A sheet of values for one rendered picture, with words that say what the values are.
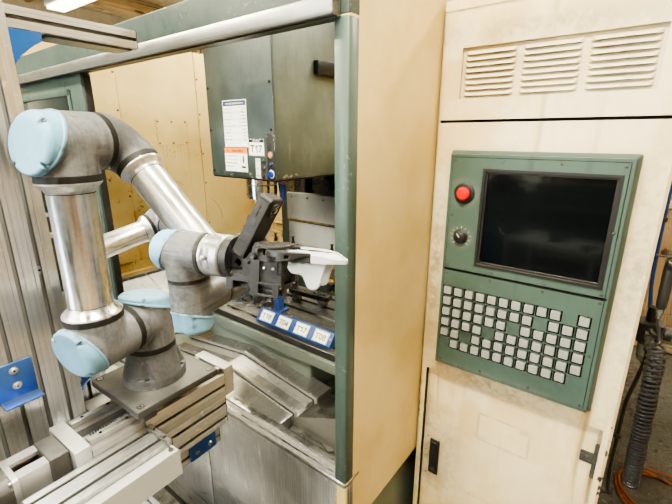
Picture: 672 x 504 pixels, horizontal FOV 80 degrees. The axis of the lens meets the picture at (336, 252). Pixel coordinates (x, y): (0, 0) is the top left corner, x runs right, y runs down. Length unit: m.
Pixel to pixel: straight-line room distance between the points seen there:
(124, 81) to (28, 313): 1.98
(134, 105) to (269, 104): 1.31
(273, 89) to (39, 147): 1.07
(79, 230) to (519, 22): 1.13
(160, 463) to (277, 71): 1.40
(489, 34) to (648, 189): 0.56
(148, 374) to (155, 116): 2.10
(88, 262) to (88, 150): 0.22
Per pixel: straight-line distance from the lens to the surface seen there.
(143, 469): 1.07
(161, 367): 1.11
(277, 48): 1.80
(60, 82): 2.18
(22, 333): 1.15
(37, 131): 0.88
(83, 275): 0.94
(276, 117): 1.76
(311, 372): 1.84
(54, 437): 1.17
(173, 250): 0.75
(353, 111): 0.93
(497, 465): 1.63
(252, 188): 2.07
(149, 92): 2.96
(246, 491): 1.80
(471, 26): 1.31
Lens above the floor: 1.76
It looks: 16 degrees down
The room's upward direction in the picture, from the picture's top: straight up
